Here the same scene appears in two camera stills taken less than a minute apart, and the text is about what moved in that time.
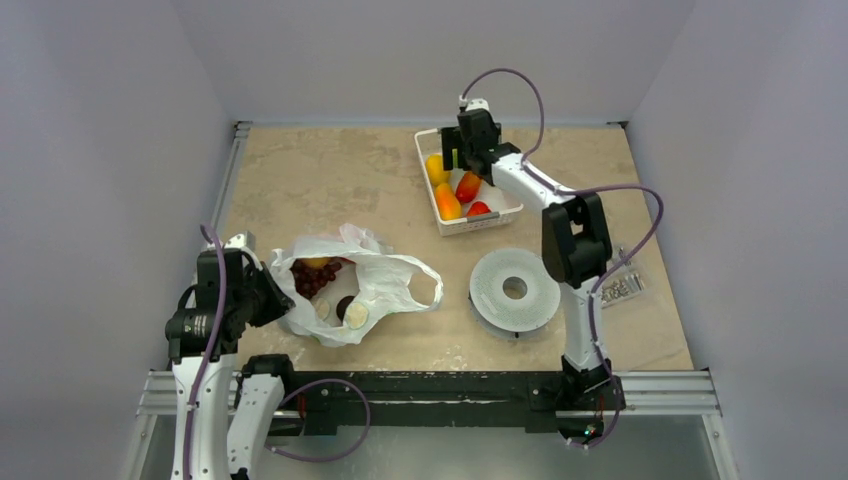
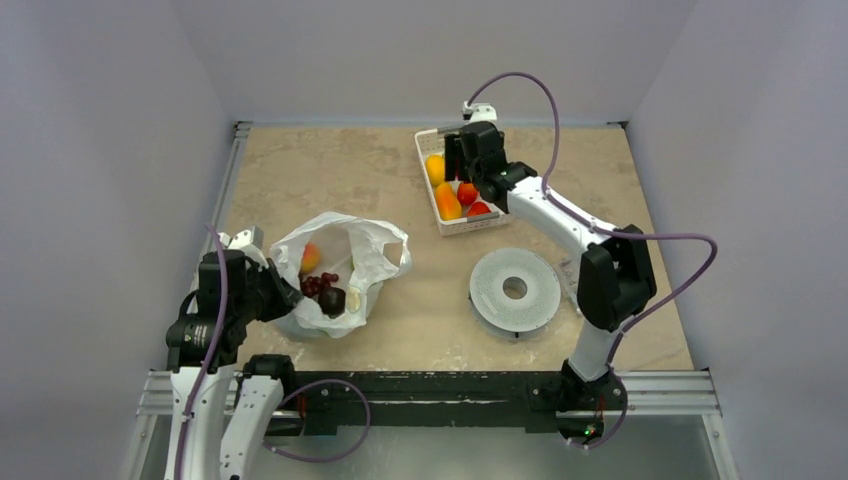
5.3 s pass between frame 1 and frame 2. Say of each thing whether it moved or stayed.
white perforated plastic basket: stayed
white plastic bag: moved
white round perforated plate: stayed
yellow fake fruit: stayed
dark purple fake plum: moved
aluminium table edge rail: stayed
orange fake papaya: stayed
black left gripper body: stayed
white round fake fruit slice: moved
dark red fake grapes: moved
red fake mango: stayed
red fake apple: stayed
